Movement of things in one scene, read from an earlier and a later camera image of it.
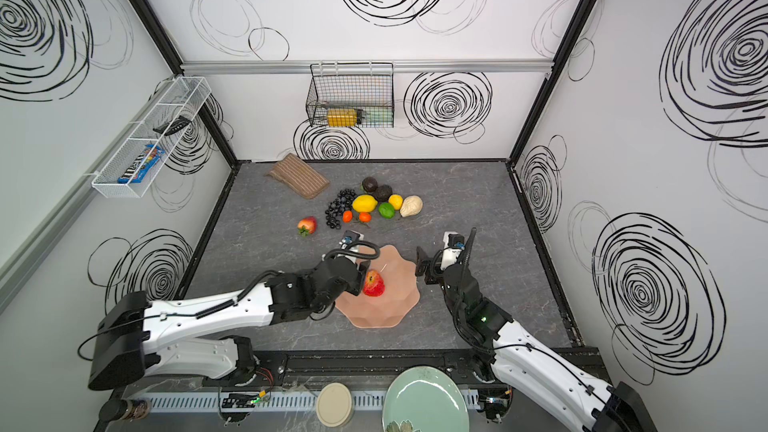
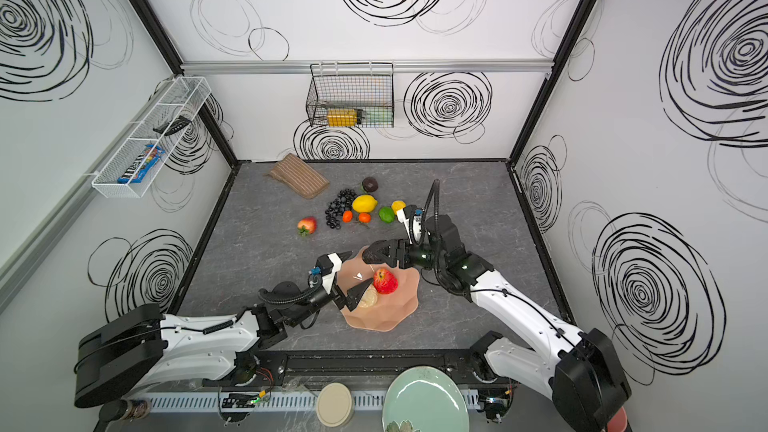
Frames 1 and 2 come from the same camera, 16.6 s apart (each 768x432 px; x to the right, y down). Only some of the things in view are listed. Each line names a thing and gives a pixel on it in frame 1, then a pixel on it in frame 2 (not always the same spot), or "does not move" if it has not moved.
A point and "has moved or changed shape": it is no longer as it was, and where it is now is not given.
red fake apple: (374, 283) has moved or changed shape
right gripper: (447, 271) -> (400, 252)
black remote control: (172, 126) does not move
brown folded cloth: (295, 174) does not move
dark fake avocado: (382, 193) -> (374, 255)
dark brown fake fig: (370, 184) does not move
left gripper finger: (364, 266) -> (344, 255)
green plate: (425, 399) does not move
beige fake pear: (412, 205) -> (369, 298)
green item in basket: (379, 115) does not move
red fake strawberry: (307, 226) does not move
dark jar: (122, 409) does not move
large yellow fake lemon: (364, 203) does not move
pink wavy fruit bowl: (400, 296) does not move
